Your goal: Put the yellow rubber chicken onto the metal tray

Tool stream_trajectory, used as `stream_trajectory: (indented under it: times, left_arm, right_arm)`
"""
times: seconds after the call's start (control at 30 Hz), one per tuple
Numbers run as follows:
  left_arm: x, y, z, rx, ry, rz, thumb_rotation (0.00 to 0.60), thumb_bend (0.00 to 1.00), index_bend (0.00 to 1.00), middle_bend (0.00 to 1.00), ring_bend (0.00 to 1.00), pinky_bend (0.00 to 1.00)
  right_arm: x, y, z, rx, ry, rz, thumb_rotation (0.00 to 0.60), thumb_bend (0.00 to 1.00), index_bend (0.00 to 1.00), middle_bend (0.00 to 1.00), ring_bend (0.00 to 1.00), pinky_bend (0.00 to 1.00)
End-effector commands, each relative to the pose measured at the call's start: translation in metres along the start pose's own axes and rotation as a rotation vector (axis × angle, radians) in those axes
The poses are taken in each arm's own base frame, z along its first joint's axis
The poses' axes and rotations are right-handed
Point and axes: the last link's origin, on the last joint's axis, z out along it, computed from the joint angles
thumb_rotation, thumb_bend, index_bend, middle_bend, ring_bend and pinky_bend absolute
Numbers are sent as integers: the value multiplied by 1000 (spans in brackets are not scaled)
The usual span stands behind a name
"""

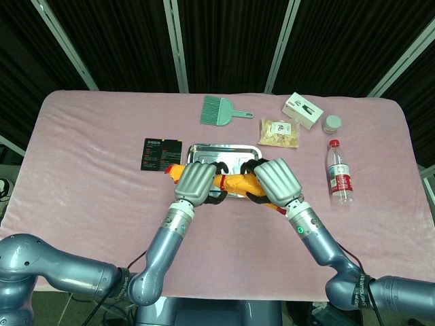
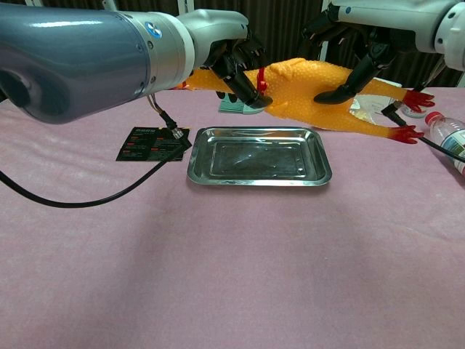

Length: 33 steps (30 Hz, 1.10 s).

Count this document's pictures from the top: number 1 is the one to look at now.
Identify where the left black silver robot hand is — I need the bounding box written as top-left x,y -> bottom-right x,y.
173,161 -> 228,207

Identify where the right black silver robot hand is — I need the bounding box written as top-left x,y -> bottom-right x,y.
239,158 -> 304,208

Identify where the yellow rubber chicken toy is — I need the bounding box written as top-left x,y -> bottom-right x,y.
164,163 -> 288,215

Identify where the stainless steel rectangular tray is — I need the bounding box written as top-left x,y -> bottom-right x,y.
185,143 -> 263,200

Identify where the black printed card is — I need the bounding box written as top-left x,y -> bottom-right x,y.
140,137 -> 184,172

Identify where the clear bag of yellow snacks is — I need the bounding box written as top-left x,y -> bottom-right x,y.
257,116 -> 302,149

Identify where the clear water bottle red label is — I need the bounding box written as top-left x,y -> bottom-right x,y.
326,138 -> 354,204

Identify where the teal dustpan with brush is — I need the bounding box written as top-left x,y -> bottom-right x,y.
199,95 -> 255,127

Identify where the white product box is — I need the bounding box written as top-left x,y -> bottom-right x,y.
281,92 -> 324,130

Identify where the small white jar grey lid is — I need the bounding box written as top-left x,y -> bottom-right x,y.
321,115 -> 343,135

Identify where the pink table cloth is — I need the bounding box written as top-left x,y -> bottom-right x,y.
0,90 -> 435,305

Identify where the grey-blue robot torso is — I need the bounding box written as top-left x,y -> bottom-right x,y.
135,297 -> 283,326

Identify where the black pleated curtain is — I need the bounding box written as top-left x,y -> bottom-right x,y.
0,0 -> 435,170

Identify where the white black floor item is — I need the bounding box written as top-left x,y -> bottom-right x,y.
0,178 -> 14,204

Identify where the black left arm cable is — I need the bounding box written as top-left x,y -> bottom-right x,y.
86,250 -> 147,326

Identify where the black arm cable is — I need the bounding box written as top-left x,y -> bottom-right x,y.
86,250 -> 147,326
334,241 -> 383,326

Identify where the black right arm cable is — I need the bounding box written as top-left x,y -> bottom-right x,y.
334,241 -> 383,326

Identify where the black strap on left arm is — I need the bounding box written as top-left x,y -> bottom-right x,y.
114,267 -> 132,300

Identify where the black strap on arm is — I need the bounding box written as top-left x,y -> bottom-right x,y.
349,271 -> 375,312
114,267 -> 132,300

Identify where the grey aluminium partition post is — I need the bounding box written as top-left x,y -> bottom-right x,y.
419,164 -> 435,204
162,0 -> 190,93
30,0 -> 99,91
368,25 -> 435,98
264,0 -> 302,94
0,134 -> 27,157

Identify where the black strap on right arm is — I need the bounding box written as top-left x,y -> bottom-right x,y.
349,271 -> 375,312

